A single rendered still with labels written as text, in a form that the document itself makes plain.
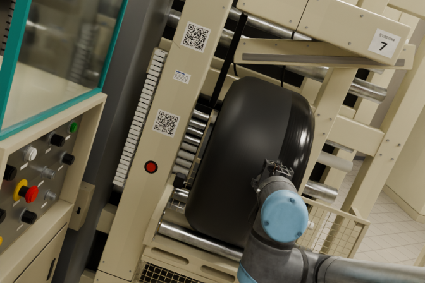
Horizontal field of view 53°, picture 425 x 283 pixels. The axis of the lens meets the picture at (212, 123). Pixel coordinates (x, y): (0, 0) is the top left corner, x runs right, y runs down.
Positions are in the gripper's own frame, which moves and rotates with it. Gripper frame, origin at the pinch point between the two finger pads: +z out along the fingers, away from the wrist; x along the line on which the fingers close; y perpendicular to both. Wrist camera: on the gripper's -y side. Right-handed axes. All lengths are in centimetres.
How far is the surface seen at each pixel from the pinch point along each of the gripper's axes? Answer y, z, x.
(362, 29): 55, 40, -19
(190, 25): 33, 16, 36
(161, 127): 0.2, 20.1, 33.9
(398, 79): 113, 634, -264
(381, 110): 53, 635, -257
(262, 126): 13.3, 5.7, 5.3
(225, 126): 9.4, 5.9, 15.2
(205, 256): -34.3, 16.5, 5.8
